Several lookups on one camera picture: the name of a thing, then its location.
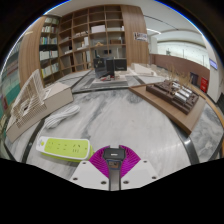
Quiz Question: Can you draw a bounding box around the white building model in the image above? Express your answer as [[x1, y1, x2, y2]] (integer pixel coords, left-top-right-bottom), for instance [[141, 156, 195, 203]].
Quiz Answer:
[[129, 62, 154, 77]]

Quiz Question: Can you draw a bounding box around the black box model grey base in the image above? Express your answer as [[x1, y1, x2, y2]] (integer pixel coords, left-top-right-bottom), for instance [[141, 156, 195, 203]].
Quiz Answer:
[[89, 57, 129, 89]]

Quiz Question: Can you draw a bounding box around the beige slatted building model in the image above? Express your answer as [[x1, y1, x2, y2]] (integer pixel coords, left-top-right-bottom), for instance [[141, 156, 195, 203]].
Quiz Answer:
[[5, 68, 74, 144]]

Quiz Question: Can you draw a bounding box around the white and green power strip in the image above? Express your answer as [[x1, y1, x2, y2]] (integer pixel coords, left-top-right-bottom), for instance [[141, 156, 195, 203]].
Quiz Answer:
[[35, 135, 95, 163]]

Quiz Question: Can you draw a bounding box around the wooden shelf unit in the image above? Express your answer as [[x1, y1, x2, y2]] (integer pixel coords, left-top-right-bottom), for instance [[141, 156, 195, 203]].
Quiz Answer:
[[18, 4, 150, 88]]

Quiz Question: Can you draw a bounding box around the white coiled power cable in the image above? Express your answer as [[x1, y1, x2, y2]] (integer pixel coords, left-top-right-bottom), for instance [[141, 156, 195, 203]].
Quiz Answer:
[[43, 104, 82, 130]]

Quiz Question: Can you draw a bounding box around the blue wall screen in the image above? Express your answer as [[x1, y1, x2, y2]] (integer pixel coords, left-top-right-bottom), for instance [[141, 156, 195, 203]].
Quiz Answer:
[[209, 58, 218, 70]]

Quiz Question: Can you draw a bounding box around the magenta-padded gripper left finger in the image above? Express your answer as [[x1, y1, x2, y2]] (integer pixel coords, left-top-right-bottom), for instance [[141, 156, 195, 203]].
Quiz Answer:
[[69, 145, 111, 191]]

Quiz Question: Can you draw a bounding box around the wall poster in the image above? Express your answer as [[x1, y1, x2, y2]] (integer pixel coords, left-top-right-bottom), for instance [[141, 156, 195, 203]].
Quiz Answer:
[[133, 31, 149, 43]]

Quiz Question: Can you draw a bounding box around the book-filled glass shelf unit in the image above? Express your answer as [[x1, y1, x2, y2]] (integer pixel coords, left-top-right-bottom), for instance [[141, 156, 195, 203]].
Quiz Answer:
[[0, 39, 21, 118]]

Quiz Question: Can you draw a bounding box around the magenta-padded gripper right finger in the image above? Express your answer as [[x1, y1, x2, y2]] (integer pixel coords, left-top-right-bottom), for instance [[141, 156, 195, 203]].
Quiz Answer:
[[119, 144, 159, 191]]

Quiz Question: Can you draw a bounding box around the brown building model wooden board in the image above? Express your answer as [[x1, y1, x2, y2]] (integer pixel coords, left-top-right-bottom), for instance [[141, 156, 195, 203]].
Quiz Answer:
[[128, 79, 207, 136]]

